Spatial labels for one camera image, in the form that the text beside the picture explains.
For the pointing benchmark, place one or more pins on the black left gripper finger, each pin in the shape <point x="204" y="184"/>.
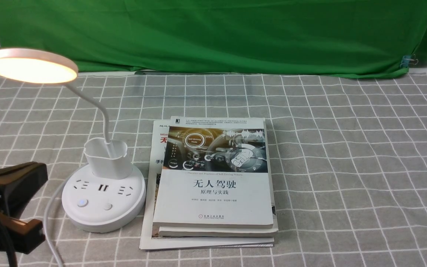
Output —
<point x="18" y="185"/>

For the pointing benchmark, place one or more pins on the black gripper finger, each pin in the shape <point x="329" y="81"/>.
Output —
<point x="25" y="237"/>

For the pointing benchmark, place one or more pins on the white desk lamp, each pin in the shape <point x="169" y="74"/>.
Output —
<point x="109" y="191"/>

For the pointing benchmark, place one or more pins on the bottom white magazine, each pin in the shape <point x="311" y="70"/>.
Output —
<point x="150" y="238"/>

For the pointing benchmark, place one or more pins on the middle white book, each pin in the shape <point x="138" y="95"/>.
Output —
<point x="217" y="232"/>

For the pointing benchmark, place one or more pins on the white self-driving book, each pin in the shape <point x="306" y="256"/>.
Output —
<point x="213" y="185"/>

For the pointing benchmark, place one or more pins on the green backdrop cloth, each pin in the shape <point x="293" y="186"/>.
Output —
<point x="344" y="38"/>

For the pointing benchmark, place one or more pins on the blue binder clip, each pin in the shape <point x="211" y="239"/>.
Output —
<point x="408" y="61"/>

